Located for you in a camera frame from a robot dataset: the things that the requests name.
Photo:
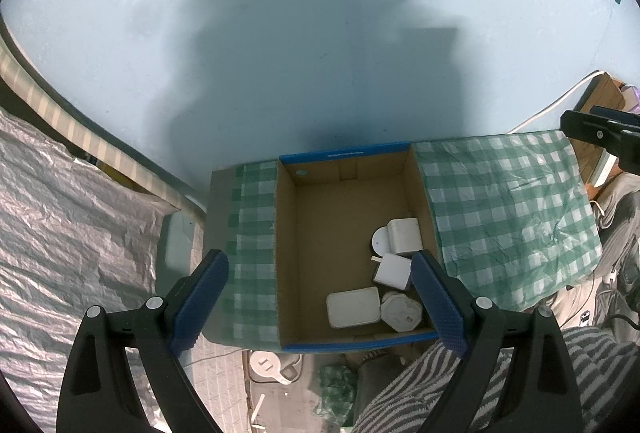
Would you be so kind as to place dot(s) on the white octagonal device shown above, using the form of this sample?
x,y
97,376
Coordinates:
x,y
400,311

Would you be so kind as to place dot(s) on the grey bedding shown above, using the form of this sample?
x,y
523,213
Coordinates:
x,y
620,213

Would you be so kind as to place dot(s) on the white square charger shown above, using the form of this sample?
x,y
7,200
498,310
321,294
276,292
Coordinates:
x,y
392,272
404,235

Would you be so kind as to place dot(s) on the white power strip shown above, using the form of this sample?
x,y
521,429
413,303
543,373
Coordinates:
x,y
604,170

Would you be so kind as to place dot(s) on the crumpled green checked cloth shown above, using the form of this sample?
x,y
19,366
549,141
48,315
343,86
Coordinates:
x,y
337,388

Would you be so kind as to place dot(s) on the green white checked cloth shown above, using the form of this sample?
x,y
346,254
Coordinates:
x,y
500,203

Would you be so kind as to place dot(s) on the person's striped clothing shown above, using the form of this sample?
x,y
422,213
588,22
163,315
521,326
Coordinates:
x,y
600,363

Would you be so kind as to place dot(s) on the white round plastic appliance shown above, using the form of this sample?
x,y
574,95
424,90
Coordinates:
x,y
270,365

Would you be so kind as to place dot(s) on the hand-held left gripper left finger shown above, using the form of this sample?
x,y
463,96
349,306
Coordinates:
x,y
200,303

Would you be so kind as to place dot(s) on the white round disc device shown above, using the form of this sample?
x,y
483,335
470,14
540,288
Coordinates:
x,y
380,242

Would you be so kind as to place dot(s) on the silver crinkled plastic sheet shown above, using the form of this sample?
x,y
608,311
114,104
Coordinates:
x,y
75,223

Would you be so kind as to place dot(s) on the cardboard box with blue edges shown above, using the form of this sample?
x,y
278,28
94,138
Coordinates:
x,y
320,223

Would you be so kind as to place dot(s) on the cream rectangular case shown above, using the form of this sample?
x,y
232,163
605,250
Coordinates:
x,y
352,308

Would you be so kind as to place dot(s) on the pale grey plastic box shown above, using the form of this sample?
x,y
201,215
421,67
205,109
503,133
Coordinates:
x,y
177,243

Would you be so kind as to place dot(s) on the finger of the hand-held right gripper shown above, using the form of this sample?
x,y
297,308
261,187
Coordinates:
x,y
585,127
612,113

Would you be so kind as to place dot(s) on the beige striped bed rail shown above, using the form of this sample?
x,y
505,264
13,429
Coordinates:
x,y
60,118

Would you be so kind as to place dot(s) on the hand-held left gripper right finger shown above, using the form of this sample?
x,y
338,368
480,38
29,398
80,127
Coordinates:
x,y
440,308

